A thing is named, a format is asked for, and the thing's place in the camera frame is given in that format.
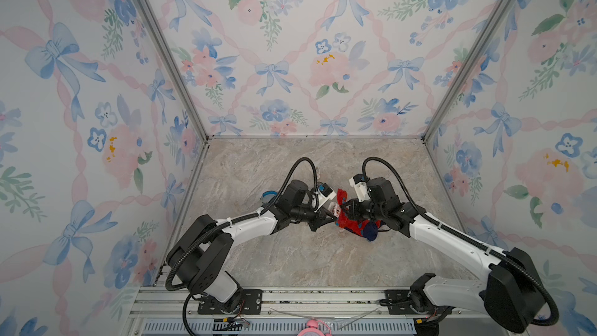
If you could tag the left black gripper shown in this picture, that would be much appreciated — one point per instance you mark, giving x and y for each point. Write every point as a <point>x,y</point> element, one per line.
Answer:
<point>313,225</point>

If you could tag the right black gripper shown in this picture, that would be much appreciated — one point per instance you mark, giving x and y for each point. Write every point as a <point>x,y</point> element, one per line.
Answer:
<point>352,211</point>

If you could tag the pink white watch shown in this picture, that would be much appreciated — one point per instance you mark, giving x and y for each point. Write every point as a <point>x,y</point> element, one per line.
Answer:
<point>334,209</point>

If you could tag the red blue patterned cloth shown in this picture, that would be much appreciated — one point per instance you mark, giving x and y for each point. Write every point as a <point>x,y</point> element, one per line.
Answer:
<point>366,229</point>

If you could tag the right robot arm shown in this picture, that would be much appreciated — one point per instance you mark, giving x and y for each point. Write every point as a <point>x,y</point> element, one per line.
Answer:
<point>506,284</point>

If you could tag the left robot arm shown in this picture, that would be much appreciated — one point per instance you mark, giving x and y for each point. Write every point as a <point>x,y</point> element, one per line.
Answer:
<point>196,261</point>

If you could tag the pink round object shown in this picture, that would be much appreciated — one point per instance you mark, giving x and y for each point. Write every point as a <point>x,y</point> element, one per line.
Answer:
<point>316,328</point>

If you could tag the blue strap watch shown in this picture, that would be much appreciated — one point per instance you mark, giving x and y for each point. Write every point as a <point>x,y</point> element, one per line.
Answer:
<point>267,197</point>

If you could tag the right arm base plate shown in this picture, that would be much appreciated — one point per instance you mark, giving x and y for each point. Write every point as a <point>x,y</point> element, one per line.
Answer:
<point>408,302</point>

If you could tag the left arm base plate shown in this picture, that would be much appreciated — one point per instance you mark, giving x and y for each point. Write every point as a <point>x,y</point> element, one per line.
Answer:
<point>243,302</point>

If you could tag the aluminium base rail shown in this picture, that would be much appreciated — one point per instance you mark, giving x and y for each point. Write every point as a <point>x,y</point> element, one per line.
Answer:
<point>321,302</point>

